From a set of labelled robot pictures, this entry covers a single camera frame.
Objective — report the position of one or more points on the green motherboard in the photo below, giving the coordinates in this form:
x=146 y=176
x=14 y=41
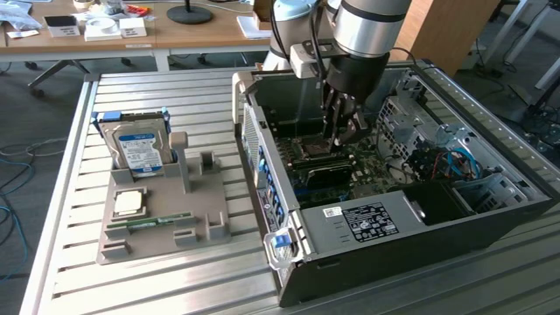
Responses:
x=372 y=170

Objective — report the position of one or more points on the white box with black top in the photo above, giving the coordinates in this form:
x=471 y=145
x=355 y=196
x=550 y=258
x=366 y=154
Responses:
x=62 y=26

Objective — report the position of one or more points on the white tape roll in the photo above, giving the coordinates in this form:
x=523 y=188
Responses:
x=102 y=23

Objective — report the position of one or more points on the CPU socket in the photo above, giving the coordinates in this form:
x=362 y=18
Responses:
x=311 y=147

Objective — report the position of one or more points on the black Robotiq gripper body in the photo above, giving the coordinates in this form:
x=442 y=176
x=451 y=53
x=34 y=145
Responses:
x=356 y=73

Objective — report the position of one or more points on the orange plastic item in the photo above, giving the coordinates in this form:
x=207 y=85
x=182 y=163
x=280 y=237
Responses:
x=138 y=10

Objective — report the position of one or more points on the flat white box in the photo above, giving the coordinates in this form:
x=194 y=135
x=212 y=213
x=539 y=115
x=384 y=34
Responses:
x=103 y=36

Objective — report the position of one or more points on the silver perforated drive cage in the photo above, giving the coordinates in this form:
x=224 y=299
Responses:
x=442 y=131

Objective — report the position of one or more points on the white desk frame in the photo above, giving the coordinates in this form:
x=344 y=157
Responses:
x=547 y=73

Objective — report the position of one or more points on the grey power supply unit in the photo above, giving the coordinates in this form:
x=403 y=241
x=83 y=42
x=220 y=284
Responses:
x=328 y=236

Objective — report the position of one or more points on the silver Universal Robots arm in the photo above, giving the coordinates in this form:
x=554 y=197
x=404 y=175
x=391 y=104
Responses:
x=372 y=29

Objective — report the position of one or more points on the silver disk bay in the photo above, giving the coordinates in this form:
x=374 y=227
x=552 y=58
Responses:
x=490 y=193

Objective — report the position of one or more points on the black round lamp base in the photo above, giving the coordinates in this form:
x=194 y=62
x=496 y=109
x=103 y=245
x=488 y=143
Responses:
x=190 y=14

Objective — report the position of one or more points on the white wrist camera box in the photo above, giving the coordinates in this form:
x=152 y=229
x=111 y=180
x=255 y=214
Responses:
x=304 y=60

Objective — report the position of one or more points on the small white box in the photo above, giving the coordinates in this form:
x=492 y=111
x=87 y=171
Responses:
x=131 y=28

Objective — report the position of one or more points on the beige masking tape roll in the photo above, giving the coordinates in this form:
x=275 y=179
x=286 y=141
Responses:
x=83 y=3

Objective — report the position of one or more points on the black Nvidia graphics card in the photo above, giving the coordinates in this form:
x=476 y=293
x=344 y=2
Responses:
x=328 y=178

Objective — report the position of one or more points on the blue case latch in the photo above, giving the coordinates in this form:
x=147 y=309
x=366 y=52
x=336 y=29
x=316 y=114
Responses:
x=280 y=242

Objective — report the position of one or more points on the hard disk in blue caddy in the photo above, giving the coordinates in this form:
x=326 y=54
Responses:
x=134 y=152

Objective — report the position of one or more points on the clear plastic bag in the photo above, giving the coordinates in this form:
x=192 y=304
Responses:
x=18 y=16

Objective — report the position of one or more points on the white paper card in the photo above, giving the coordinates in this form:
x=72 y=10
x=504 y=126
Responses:
x=22 y=34

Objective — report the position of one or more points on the black chair base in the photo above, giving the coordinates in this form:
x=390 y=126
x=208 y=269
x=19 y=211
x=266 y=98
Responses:
x=543 y=111

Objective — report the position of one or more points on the white paper stack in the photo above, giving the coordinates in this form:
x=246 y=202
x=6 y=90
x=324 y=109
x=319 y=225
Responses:
x=251 y=29

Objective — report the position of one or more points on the silver CPU chip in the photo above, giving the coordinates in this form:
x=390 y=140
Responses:
x=128 y=203

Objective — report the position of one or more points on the black open PC case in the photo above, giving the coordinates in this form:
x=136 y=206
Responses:
x=394 y=256

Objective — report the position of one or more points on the small cardboard box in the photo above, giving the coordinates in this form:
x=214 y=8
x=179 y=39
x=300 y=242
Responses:
x=263 y=13

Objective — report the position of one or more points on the wooden cabinet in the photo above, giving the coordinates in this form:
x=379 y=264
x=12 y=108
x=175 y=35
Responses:
x=438 y=33

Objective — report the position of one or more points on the long wooden desk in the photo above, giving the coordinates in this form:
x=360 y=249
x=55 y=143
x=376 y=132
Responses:
x=66 y=42

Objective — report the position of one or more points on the grey parts rack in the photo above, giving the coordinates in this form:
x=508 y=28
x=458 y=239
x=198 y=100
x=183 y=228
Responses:
x=168 y=203

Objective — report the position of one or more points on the long expansion slot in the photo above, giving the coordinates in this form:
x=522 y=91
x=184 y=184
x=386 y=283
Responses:
x=324 y=197
x=302 y=191

